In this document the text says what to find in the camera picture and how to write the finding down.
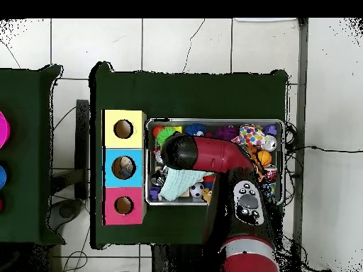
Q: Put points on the blue spiky ball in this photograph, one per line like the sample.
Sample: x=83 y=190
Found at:
x=195 y=129

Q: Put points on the small soccer ball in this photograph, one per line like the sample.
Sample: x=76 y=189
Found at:
x=197 y=190

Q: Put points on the polka dot cloth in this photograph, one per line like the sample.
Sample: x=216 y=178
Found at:
x=250 y=136

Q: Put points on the mint green cloth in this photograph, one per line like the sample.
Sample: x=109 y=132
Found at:
x=178 y=184

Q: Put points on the small orange basketball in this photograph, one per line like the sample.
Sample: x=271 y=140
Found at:
x=264 y=158

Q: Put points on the green spiky ball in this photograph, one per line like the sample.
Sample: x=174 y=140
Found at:
x=165 y=135

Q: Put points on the side table with green cloth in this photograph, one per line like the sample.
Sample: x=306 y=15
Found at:
x=28 y=141

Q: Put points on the purple spiky ball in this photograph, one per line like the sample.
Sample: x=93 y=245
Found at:
x=227 y=133

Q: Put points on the dark green tablecloth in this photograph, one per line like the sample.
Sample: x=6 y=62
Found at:
x=187 y=96

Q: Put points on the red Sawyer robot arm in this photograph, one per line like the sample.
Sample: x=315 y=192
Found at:
x=215 y=153

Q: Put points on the wooden box with three holes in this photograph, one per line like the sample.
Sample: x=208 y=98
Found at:
x=109 y=156

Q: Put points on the brown monkey plush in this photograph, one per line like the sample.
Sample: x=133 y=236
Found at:
x=207 y=195

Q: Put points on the black upright panel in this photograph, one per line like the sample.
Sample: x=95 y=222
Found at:
x=83 y=147

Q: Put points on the blue round object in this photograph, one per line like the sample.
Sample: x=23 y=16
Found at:
x=2 y=177

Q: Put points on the pink round object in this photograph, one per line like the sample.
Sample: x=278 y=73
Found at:
x=3 y=130

